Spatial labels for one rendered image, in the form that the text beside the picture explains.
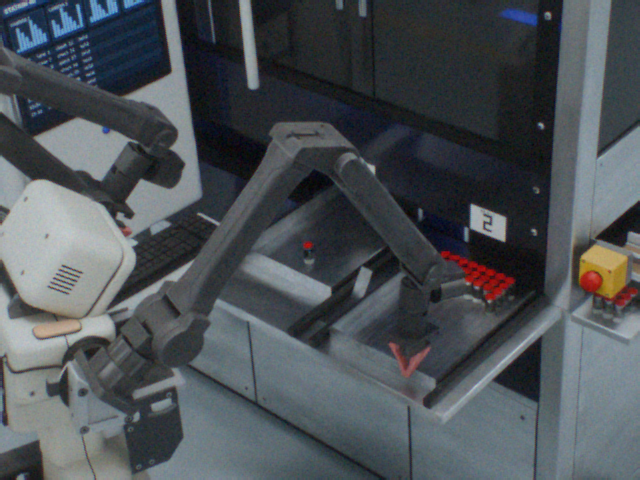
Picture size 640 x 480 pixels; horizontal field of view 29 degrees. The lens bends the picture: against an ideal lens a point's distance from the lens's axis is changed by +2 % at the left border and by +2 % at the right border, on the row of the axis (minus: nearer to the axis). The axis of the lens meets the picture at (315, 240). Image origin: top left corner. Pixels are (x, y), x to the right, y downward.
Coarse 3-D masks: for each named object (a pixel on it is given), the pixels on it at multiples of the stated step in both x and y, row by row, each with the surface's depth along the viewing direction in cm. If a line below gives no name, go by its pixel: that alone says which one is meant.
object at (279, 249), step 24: (336, 192) 290; (288, 216) 279; (312, 216) 283; (336, 216) 283; (360, 216) 282; (264, 240) 275; (288, 240) 276; (312, 240) 275; (336, 240) 275; (360, 240) 274; (264, 264) 267; (288, 264) 268; (312, 264) 268; (336, 264) 267; (360, 264) 261; (312, 288) 260; (336, 288) 257
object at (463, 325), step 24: (384, 288) 255; (360, 312) 251; (384, 312) 252; (432, 312) 252; (456, 312) 251; (480, 312) 251; (504, 312) 250; (336, 336) 244; (360, 336) 247; (432, 336) 245; (456, 336) 245; (480, 336) 244; (384, 360) 237; (408, 360) 240; (432, 360) 239; (456, 360) 234; (432, 384) 231
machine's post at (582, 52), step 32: (576, 0) 213; (608, 0) 215; (576, 32) 216; (576, 64) 220; (576, 96) 223; (576, 128) 226; (576, 160) 230; (576, 192) 233; (576, 224) 238; (576, 256) 243; (576, 288) 248; (544, 352) 260; (576, 352) 260; (544, 384) 264; (576, 384) 266; (544, 416) 269; (544, 448) 274
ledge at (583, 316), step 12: (588, 300) 252; (576, 312) 249; (588, 312) 249; (636, 312) 248; (588, 324) 247; (600, 324) 246; (612, 324) 246; (624, 324) 246; (636, 324) 245; (612, 336) 245; (624, 336) 243; (636, 336) 244
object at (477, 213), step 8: (472, 208) 253; (480, 208) 252; (472, 216) 254; (480, 216) 253; (496, 216) 250; (472, 224) 256; (480, 224) 254; (496, 224) 251; (504, 224) 249; (488, 232) 254; (496, 232) 252; (504, 232) 251; (504, 240) 252
